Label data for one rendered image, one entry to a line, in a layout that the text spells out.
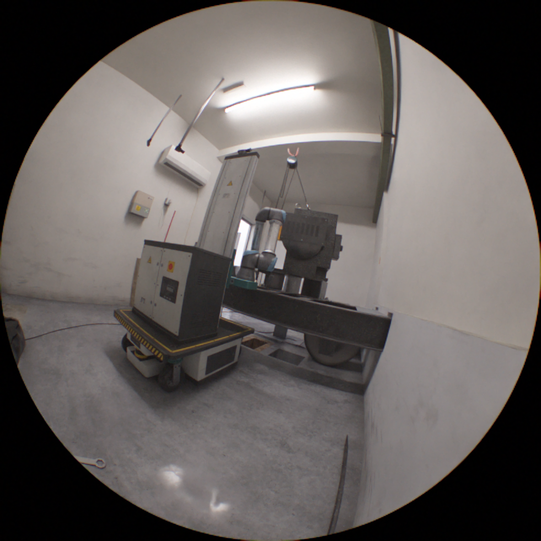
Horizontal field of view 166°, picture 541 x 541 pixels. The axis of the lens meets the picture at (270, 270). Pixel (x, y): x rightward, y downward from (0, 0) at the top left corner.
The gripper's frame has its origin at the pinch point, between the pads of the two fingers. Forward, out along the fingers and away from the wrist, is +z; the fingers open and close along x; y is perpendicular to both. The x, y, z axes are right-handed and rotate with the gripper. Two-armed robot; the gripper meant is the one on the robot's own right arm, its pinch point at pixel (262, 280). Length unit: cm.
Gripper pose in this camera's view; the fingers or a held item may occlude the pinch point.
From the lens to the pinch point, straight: 184.8
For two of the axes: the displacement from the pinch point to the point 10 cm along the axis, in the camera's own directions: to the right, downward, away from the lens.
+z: -2.1, 9.1, 3.7
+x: 9.1, 3.1, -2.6
